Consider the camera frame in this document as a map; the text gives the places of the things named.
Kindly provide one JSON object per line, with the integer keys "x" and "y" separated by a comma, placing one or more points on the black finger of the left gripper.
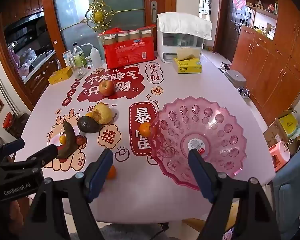
{"x": 44, "y": 156}

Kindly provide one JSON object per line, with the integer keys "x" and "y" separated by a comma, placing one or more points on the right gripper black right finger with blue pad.
{"x": 255, "y": 218}

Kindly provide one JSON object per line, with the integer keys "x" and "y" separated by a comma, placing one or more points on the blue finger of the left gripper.
{"x": 12, "y": 147}

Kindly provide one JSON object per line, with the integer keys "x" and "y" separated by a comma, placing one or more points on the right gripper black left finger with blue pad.
{"x": 46, "y": 219}

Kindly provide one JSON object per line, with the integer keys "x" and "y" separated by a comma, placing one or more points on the overripe brown banana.
{"x": 70, "y": 145}

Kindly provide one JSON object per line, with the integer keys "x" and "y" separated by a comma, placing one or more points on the orange tangerine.
{"x": 144, "y": 130}
{"x": 111, "y": 173}

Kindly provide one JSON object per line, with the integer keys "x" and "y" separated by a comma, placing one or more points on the small red fruit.
{"x": 80, "y": 140}

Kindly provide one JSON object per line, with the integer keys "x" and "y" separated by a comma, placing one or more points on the dark green avocado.
{"x": 87, "y": 124}

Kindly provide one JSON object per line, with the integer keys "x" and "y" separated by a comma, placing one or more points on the small orange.
{"x": 89, "y": 114}

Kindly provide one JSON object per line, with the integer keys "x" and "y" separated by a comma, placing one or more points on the yellow pear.
{"x": 102, "y": 114}

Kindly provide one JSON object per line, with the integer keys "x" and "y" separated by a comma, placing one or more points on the red apple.
{"x": 106, "y": 88}

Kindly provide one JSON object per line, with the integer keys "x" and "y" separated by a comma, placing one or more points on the pink plastic fruit bowl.
{"x": 196, "y": 124}

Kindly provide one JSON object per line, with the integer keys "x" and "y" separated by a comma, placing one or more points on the blue chair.
{"x": 286, "y": 193}

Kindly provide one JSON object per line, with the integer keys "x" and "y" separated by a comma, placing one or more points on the pink plastic stool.
{"x": 280, "y": 155}

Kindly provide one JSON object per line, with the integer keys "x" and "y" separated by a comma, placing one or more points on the small yellow box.
{"x": 60, "y": 75}

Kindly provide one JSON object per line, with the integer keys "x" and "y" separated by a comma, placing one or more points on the cardboard box on floor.
{"x": 284, "y": 128}

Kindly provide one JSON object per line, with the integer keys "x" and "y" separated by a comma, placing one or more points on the clear plastic bottle green label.
{"x": 78, "y": 55}

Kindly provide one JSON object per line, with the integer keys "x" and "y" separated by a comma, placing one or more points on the white squeeze bottle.
{"x": 96, "y": 57}

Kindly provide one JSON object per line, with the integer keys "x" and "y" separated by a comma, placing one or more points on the red drink multipack box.
{"x": 123, "y": 48}

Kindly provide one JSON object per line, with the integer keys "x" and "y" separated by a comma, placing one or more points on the grey plastic stool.
{"x": 236, "y": 78}

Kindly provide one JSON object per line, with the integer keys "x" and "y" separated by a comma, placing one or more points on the glass sliding door gold ornament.
{"x": 82, "y": 21}

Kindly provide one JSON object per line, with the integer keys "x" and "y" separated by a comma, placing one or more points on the yellow tissue box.
{"x": 190, "y": 65}

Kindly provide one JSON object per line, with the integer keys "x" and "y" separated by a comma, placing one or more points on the white appliance with cloth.
{"x": 181, "y": 33}

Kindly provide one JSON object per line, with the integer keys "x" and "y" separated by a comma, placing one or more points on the wooden cabinet wall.
{"x": 271, "y": 66}

